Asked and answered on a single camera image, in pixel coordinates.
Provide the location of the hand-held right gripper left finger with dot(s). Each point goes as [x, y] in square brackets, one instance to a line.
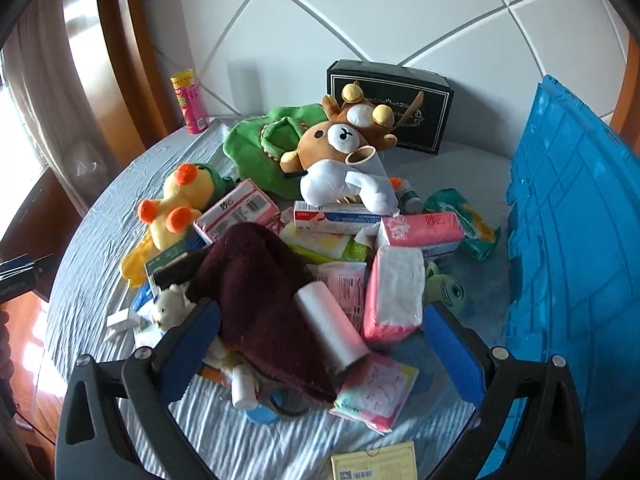
[192, 355]

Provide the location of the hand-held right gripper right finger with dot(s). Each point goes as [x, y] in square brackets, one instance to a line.
[452, 355]

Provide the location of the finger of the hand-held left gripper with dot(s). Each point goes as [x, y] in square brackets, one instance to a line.
[22, 265]

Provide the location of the small white teddy bear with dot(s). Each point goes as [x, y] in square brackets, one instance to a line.
[167, 307]

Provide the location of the maroon fleece cloth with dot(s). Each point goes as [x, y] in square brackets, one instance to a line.
[260, 300]

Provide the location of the blue plastic crate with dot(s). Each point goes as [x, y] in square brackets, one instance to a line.
[575, 260]

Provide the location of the dark wooden furniture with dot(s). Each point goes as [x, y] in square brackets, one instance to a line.
[35, 215]

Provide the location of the small white bottle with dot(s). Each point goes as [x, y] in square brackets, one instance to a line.
[244, 387]

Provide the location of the green monster plush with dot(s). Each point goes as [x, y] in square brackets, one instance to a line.
[450, 290]

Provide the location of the small white box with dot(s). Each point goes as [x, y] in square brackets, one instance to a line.
[120, 321]

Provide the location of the open pink tissue pack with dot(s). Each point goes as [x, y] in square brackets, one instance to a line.
[395, 290]

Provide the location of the pink sanitary pad packet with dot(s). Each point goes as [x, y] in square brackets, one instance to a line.
[375, 395]

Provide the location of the yellow plastic toy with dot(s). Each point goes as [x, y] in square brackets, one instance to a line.
[135, 267]

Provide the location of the tape roll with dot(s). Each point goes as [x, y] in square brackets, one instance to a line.
[295, 410]

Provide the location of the white pad packet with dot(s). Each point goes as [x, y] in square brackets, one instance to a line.
[345, 285]

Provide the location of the clear plastic bag roll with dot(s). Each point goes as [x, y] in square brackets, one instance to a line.
[325, 325]

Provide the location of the green wet wipes packet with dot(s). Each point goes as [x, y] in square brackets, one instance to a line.
[470, 225]

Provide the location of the beige card packet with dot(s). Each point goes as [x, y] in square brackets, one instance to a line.
[375, 465]

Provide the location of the green wipes pack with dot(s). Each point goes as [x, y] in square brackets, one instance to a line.
[357, 251]

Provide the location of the yellow duck plush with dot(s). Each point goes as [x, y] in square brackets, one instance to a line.
[175, 195]

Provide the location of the yellow white wipes pack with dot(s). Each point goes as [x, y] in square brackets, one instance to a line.
[320, 242]

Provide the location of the blue white medicine box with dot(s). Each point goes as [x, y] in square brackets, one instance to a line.
[340, 220]

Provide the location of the white paper tube roll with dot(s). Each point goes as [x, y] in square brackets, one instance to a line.
[376, 172]

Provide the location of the beige curtain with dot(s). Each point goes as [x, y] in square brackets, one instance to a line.
[65, 70]

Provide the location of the green plush bag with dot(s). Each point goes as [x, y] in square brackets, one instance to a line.
[250, 150]

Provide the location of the pink cylinder can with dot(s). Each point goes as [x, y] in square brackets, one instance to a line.
[190, 105]

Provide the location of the black gift box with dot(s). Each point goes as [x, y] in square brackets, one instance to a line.
[420, 115]

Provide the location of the brown bear plush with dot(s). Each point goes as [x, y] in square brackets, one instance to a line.
[335, 140]

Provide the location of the brown deer plush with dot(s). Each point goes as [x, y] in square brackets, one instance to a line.
[365, 112]

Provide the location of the wooden wall pillar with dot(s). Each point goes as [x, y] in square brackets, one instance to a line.
[135, 35]
[625, 90]

